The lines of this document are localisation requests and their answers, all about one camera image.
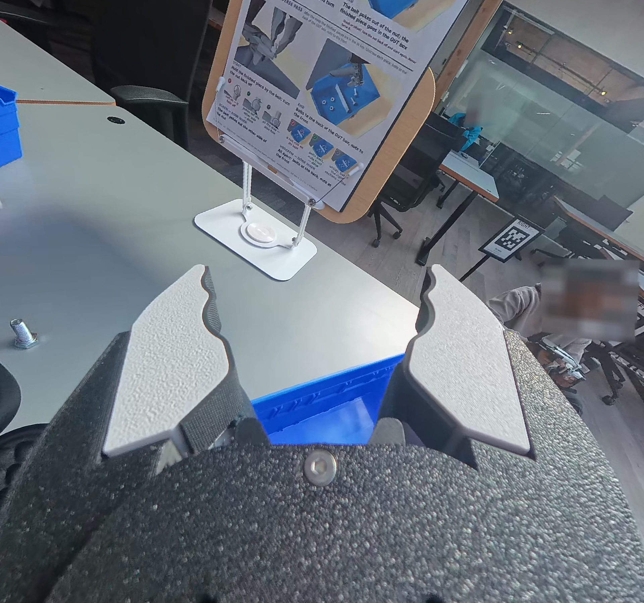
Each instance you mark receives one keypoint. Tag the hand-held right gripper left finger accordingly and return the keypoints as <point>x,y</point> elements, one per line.
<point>161,371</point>

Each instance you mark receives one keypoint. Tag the silver bolt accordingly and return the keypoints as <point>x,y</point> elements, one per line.
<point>22,333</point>

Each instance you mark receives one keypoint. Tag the grey wood-edged table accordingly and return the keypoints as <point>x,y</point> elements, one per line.
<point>473,175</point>

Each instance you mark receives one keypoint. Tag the black office chair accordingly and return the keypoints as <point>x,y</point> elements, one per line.
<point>151,34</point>
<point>422,170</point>

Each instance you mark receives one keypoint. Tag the printed instruction sheet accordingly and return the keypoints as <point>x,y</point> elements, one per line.
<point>312,19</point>

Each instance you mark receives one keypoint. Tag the blue plastic bin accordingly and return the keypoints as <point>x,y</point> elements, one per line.
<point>7,125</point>
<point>322,401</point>

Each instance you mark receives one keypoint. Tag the white printed sign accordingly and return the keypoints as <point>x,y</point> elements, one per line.
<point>513,238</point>

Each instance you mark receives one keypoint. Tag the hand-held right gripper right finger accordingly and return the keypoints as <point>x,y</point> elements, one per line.
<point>463,371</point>

